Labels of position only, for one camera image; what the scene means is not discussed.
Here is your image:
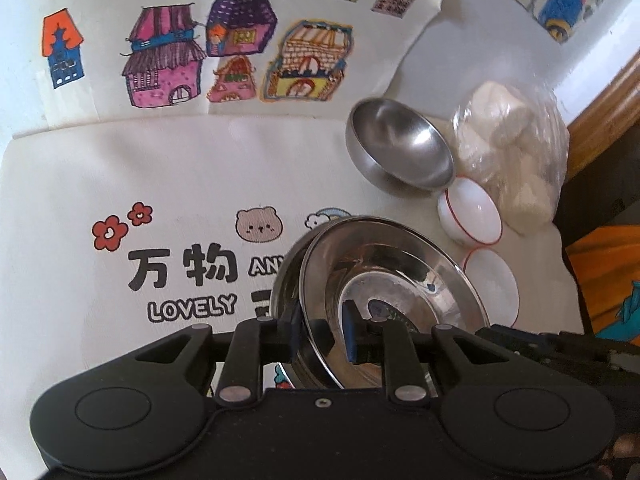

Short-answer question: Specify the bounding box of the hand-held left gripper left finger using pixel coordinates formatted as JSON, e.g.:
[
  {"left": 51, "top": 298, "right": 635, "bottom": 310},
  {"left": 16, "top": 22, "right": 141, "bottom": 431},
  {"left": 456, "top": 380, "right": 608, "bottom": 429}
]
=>
[{"left": 135, "top": 303, "right": 304, "bottom": 409}]

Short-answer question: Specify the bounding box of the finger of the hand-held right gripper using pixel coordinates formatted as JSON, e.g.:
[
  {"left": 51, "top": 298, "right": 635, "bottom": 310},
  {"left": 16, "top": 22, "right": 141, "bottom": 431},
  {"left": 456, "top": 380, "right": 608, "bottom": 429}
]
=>
[{"left": 474, "top": 324, "right": 547, "bottom": 357}]

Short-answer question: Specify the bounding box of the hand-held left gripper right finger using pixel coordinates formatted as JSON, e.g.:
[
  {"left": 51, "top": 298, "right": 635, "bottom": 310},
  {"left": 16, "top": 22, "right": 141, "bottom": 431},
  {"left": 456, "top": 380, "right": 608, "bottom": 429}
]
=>
[{"left": 341, "top": 300, "right": 506, "bottom": 407}]

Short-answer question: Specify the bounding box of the white bowl with red rim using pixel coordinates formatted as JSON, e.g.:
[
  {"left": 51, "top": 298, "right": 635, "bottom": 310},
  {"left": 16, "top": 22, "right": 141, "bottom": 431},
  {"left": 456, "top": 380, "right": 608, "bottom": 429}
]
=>
[
  {"left": 461, "top": 248, "right": 521, "bottom": 329},
  {"left": 437, "top": 175, "right": 503, "bottom": 250}
]

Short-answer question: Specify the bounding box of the steel plate with blue sticker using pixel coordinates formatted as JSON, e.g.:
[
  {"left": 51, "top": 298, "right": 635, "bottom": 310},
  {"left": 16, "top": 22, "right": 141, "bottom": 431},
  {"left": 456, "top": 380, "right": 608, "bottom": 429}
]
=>
[{"left": 299, "top": 216, "right": 493, "bottom": 391}]

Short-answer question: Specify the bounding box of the steel bowl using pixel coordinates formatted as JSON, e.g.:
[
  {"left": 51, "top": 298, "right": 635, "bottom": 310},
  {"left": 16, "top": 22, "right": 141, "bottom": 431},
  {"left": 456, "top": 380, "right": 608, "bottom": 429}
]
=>
[{"left": 345, "top": 99, "right": 456, "bottom": 192}]

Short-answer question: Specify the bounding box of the orange cloth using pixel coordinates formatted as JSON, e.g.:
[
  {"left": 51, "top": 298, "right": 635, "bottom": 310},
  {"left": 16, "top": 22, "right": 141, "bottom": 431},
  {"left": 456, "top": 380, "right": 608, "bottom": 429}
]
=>
[{"left": 569, "top": 224, "right": 640, "bottom": 343}]

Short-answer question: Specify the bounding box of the plastic bag of white rolls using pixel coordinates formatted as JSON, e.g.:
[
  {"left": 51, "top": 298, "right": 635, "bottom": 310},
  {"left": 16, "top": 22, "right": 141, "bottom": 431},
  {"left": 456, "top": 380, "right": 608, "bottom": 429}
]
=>
[{"left": 451, "top": 79, "right": 571, "bottom": 237}]

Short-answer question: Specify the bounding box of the wooden furniture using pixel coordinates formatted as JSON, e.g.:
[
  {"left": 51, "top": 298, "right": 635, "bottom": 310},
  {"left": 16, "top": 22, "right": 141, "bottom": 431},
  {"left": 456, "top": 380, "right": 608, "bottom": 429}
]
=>
[{"left": 564, "top": 54, "right": 640, "bottom": 182}]

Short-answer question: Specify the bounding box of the white cloth with bear print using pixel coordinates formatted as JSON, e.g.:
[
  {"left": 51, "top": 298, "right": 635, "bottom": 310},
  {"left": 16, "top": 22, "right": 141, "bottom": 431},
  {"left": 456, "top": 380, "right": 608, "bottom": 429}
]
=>
[{"left": 0, "top": 0, "right": 596, "bottom": 461}]

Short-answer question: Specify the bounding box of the cloth with house drawings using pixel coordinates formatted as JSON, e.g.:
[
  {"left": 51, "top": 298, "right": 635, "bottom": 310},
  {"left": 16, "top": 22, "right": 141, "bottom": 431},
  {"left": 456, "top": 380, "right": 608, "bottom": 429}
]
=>
[{"left": 0, "top": 0, "right": 447, "bottom": 136}]

